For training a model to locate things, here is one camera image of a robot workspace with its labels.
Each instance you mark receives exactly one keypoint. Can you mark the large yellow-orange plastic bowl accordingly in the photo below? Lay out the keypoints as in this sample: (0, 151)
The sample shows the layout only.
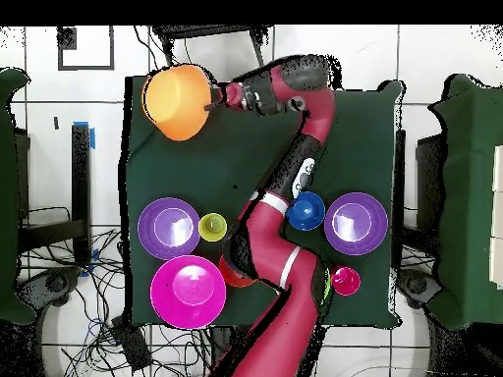
(177, 102)

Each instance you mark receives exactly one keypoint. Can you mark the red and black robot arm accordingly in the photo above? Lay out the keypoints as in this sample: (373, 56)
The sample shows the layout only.
(275, 314)

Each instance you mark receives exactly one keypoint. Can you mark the black metal stand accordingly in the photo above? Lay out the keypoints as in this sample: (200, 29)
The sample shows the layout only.
(204, 30)

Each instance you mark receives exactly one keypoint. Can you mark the yellow plastic cup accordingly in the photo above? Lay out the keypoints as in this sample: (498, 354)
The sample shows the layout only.
(212, 227)

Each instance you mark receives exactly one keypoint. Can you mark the dark green table cloth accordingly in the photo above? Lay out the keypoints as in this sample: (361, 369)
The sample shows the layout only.
(353, 149)

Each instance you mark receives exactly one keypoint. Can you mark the purple plastic bowl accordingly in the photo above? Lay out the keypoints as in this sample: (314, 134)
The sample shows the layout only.
(169, 227)
(355, 224)

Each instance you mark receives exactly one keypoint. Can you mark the blue plastic bowl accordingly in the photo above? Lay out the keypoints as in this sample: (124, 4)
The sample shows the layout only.
(308, 212)

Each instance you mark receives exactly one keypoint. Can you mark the red-orange plastic bowl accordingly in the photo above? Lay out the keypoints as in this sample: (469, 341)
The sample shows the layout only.
(232, 277)

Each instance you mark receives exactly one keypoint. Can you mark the large pink plastic bowl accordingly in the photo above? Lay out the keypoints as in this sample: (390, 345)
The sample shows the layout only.
(188, 290)

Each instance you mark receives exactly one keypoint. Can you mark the green plastic bowl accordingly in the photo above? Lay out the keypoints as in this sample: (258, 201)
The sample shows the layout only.
(327, 286)

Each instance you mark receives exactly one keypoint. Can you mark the red plastic cup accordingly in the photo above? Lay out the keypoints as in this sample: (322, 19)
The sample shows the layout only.
(346, 280)

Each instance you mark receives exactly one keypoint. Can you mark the green cloth side table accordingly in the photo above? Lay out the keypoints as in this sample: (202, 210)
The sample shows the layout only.
(467, 196)
(8, 196)

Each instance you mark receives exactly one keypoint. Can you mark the black floor stand base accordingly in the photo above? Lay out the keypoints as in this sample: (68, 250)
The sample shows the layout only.
(55, 282)
(416, 286)

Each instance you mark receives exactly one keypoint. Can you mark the black power adapter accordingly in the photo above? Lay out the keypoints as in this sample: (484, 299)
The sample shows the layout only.
(131, 345)

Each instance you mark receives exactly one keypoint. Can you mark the white boxes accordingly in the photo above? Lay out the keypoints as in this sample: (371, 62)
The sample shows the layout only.
(498, 216)

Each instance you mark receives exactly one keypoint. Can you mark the black table frame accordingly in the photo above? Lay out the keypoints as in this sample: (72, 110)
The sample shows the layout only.
(80, 176)
(400, 196)

